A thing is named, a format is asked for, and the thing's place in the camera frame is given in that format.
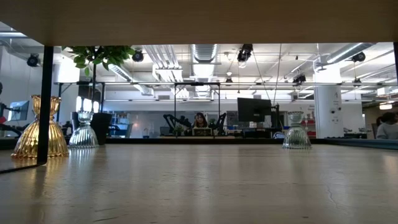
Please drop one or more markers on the white round column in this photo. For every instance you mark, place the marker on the white round column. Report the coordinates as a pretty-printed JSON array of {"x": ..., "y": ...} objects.
[{"x": 326, "y": 99}]

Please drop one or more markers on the black metal rig frame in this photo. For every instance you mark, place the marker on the black metal rig frame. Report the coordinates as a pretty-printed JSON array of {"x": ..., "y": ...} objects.
[{"x": 196, "y": 83}]

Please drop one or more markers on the red storage shelf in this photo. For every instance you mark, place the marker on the red storage shelf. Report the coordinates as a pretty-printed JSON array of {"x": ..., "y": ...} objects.
[{"x": 313, "y": 124}]

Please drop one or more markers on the black shelf support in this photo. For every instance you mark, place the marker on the black shelf support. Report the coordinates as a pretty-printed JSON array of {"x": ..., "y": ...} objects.
[
  {"x": 395, "y": 62},
  {"x": 45, "y": 109}
]

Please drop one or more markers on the black plant pot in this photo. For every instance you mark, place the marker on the black plant pot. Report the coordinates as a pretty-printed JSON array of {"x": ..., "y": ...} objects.
[{"x": 101, "y": 129}]

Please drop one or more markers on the black ceiling spotlight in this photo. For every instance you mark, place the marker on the black ceiling spotlight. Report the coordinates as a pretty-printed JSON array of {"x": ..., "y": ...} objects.
[
  {"x": 137, "y": 56},
  {"x": 32, "y": 60},
  {"x": 245, "y": 52},
  {"x": 358, "y": 56},
  {"x": 299, "y": 77}
]

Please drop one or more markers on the clear ribbed glass candle holder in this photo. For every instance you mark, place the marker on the clear ribbed glass candle holder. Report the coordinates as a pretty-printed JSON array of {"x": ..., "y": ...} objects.
[
  {"x": 83, "y": 137},
  {"x": 297, "y": 138}
]

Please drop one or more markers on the large black display screen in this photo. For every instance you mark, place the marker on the large black display screen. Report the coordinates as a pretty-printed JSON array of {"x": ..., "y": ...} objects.
[{"x": 253, "y": 109}]

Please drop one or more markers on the black aluminium table frame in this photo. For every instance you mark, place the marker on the black aluminium table frame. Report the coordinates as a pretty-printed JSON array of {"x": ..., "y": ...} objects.
[{"x": 140, "y": 141}]

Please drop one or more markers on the green artificial plant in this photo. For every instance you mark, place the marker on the green artificial plant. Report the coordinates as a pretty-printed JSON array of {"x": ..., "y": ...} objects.
[{"x": 102, "y": 54}]

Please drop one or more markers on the person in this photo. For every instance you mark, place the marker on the person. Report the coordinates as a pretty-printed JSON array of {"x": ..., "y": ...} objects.
[
  {"x": 387, "y": 129},
  {"x": 200, "y": 119}
]

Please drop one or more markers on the amber ribbed glass candle holder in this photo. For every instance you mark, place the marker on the amber ribbed glass candle holder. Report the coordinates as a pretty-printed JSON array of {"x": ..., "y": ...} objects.
[{"x": 59, "y": 140}]

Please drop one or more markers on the small desk monitor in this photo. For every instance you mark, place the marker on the small desk monitor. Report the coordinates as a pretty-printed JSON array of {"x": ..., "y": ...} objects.
[{"x": 18, "y": 110}]

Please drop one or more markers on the silver ventilation duct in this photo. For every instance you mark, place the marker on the silver ventilation duct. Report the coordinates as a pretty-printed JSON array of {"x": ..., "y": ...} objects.
[{"x": 203, "y": 52}]

